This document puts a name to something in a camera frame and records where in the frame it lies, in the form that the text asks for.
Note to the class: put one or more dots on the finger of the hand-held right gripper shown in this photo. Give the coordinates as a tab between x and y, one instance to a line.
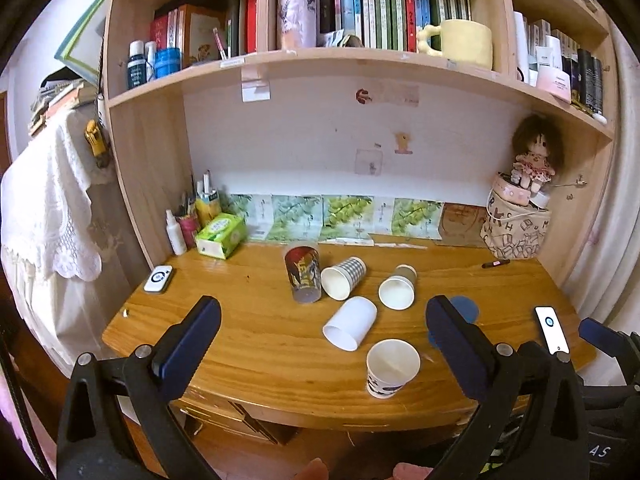
622	355

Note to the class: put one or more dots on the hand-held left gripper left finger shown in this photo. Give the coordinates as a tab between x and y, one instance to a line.
182	347

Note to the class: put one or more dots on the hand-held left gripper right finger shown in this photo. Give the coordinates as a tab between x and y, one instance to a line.
457	345

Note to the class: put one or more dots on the white black-print paper cup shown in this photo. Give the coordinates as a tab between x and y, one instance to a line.
392	365

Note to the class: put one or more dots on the brown paper cup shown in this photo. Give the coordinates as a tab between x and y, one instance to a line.
397	290

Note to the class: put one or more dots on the plain white paper cup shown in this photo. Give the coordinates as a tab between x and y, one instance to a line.
352	322

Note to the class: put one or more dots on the checkered paper cup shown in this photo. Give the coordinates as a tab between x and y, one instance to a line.
345	277

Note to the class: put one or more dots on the dark printed cup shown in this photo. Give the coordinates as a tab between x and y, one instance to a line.
303	272

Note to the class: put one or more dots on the row of upright books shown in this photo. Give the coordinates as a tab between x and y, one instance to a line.
395	10

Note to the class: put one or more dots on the blue round coaster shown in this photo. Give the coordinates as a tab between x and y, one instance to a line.
467	307

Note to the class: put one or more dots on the white square device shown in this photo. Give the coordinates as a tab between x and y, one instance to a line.
159	279

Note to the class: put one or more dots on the white smartphone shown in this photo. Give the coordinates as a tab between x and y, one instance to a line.
551	330

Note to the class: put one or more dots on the wooden desk drawer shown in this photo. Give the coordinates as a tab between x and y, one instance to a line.
235	417

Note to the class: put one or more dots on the black marker pen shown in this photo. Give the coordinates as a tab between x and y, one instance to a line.
496	263

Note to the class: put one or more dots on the white spray bottle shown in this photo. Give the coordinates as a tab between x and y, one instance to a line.
175	235

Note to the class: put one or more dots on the pink pen holder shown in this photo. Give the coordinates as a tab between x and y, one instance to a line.
189	232

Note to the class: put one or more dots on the green tissue box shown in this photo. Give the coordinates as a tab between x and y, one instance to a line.
220	235

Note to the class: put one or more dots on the brown printed card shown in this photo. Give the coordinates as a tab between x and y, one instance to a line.
462	225

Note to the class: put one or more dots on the white curtain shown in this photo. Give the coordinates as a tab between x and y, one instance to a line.
615	235

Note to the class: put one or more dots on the letter print fabric bag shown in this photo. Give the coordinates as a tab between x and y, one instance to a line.
515	235

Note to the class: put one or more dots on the yellow pen holder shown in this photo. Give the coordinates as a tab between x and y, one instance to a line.
207	210

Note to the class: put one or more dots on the pink round box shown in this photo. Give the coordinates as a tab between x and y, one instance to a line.
510	190

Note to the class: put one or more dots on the row of leaf print cards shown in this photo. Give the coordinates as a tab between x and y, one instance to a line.
345	217

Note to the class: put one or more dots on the wooden bookshelf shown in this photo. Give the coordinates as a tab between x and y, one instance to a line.
145	160

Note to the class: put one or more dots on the white lace cloth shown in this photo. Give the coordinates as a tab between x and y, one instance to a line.
45	210

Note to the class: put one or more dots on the brown-haired rag doll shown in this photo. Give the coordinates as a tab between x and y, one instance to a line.
537	155

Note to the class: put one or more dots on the yellow toy figure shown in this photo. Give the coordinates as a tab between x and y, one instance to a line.
96	142

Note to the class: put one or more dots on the white paper label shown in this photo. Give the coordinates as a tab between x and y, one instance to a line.
255	85

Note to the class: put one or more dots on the stack of old books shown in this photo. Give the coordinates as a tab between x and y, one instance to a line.
57	100

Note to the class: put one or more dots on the dark blue bottle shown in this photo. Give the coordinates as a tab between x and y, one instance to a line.
135	67

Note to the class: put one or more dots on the blue jar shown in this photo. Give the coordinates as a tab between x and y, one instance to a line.
167	62

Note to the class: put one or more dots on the small white bottle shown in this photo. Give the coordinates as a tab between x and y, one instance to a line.
150	62

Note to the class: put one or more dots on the row of cosmetic boxes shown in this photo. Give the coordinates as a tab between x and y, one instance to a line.
575	60

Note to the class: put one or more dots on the pale yellow mug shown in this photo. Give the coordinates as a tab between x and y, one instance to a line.
467	42

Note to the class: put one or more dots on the red and brown book set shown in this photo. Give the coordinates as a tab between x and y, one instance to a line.
195	30

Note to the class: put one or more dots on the green framed board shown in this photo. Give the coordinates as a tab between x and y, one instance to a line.
82	35

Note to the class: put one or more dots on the white printed cylinder box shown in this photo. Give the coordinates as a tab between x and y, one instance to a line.
296	7

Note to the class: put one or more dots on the red wall sticker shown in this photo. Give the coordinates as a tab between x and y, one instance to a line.
362	96

